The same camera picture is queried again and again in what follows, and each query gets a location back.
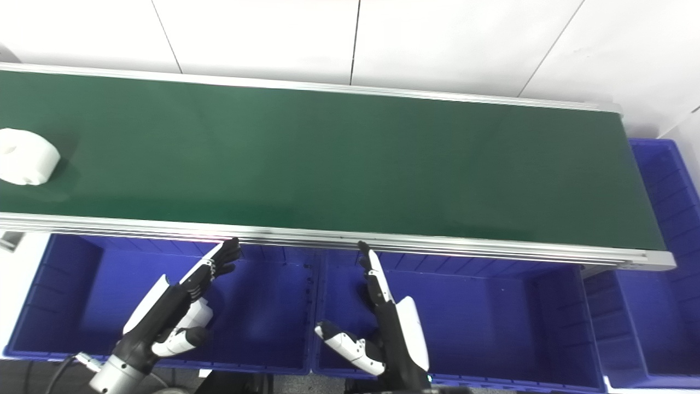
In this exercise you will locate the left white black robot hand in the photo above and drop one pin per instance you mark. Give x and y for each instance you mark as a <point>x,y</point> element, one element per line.
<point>164,312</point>

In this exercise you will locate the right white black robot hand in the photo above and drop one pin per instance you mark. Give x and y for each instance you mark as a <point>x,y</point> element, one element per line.
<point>396,339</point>

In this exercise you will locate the blue plastic bin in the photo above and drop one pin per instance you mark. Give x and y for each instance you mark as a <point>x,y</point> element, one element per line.
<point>257,317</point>
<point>481,328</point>
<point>656,328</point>

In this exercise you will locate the white cylindrical part with hole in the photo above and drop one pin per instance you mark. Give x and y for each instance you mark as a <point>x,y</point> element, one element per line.
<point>27,158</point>

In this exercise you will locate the grey conveyor support bracket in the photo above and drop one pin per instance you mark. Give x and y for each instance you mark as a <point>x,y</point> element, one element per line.
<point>11,241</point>

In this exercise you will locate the green conveyor belt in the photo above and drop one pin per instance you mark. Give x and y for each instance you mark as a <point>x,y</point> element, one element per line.
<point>328,164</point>

